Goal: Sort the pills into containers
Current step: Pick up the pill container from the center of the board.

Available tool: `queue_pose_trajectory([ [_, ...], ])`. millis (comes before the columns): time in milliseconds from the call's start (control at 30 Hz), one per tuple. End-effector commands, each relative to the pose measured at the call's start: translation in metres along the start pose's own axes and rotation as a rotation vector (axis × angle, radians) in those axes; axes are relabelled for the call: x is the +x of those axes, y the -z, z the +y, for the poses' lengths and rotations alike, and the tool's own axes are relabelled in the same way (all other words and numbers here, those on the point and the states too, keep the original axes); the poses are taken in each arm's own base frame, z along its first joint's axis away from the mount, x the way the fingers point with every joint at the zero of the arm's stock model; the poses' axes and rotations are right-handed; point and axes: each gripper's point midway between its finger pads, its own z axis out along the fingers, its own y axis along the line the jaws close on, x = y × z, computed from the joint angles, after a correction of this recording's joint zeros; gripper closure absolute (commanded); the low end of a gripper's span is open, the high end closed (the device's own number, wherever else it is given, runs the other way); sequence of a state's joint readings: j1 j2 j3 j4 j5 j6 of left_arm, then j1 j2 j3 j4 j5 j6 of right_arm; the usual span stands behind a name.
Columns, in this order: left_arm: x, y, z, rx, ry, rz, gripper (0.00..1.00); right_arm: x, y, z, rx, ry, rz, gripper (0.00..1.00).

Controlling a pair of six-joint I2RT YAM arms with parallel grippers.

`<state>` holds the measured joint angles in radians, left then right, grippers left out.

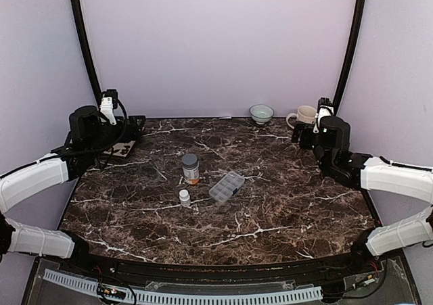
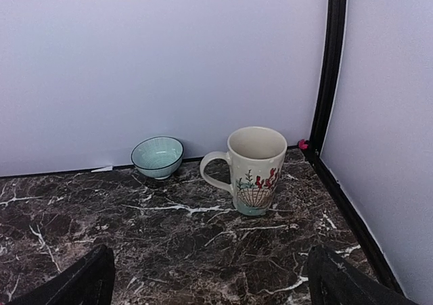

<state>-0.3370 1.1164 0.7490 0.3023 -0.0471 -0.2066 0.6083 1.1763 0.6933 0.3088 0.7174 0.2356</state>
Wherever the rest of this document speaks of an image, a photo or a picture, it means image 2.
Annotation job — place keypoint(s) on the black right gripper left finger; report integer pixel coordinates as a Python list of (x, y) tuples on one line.
[(90, 280)]

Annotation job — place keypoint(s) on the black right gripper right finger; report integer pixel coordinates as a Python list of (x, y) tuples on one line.
[(332, 280)]

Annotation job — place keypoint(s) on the small pink clip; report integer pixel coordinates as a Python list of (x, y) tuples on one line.
[(303, 144)]

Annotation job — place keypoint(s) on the teal striped ceramic bowl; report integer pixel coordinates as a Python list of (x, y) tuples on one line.
[(158, 157)]

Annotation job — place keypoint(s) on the cream floral ceramic mug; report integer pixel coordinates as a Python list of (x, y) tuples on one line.
[(255, 158)]

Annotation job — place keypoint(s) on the black right corner post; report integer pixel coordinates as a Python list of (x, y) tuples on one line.
[(332, 57)]

